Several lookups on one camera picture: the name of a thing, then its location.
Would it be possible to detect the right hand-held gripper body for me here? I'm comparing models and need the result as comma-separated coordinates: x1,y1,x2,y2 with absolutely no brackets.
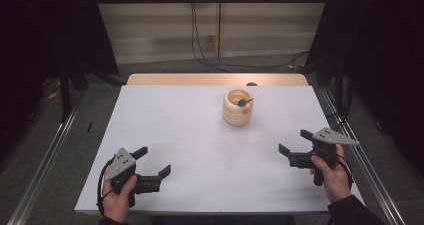
287,127,361,187

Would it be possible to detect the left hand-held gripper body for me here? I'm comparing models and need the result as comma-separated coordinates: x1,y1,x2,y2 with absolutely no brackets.
104,147,163,208

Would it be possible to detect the cream ringed brush holder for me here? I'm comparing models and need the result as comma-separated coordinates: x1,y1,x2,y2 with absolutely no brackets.
222,88,255,128

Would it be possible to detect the person's left hand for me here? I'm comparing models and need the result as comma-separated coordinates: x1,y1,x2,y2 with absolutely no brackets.
101,174,138,223

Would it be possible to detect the person's right hand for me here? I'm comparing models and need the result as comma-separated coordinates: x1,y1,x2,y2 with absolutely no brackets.
309,144,353,204

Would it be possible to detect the dark metal stand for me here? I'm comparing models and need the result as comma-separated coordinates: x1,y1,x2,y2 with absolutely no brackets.
334,58,344,114
59,61,73,123

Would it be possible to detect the yellow tape piece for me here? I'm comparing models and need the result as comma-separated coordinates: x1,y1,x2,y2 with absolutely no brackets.
46,89,63,101

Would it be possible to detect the black curtain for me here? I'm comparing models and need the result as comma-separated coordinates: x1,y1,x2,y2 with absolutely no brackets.
304,0,424,178
0,0,120,159

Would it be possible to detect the left hand-held gripper cable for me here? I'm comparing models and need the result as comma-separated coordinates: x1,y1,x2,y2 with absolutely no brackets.
96,158,116,216

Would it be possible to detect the hand-held gripper cable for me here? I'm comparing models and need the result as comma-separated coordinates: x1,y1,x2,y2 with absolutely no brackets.
336,154,355,189
96,158,116,216

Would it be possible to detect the right hand-held gripper cable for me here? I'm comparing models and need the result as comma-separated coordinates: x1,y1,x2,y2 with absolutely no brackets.
336,154,355,189

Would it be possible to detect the aluminium floor rail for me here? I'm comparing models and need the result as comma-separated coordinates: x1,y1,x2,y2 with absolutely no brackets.
6,91,86,225
321,88,406,225

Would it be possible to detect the black wall cable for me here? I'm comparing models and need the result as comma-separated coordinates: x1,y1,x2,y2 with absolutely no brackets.
190,1,233,73
193,4,311,69

